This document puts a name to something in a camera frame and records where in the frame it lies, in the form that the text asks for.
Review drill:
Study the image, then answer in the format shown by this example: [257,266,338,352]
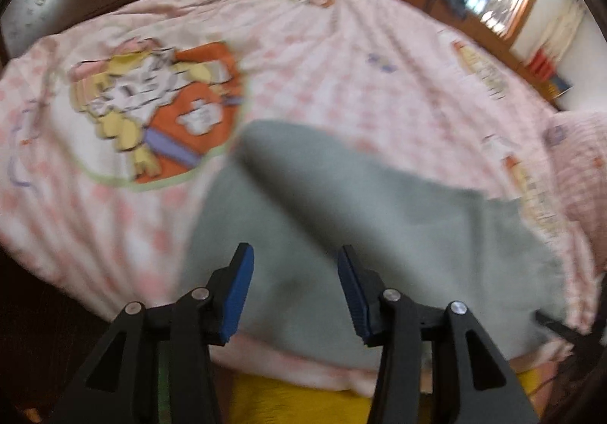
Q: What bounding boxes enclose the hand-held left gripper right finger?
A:
[337,245,541,424]

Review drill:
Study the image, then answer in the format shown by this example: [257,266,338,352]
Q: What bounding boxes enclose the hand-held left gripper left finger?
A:
[47,242,255,424]

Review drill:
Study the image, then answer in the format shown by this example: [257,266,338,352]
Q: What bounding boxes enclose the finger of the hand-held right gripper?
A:
[535,310,599,345]

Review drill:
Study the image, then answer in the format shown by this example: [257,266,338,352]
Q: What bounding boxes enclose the grey pants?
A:
[178,121,570,368]

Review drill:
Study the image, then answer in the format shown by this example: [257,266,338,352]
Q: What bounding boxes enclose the yellow fleece blanket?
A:
[228,367,546,424]

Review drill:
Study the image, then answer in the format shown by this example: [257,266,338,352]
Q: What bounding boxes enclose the pink checkered pillow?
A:
[545,110,607,273]

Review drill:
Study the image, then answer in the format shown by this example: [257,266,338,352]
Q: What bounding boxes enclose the pink checkered printed blanket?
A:
[0,0,607,399]

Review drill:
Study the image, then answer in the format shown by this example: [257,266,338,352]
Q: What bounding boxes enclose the white and red curtain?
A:
[512,0,593,83]

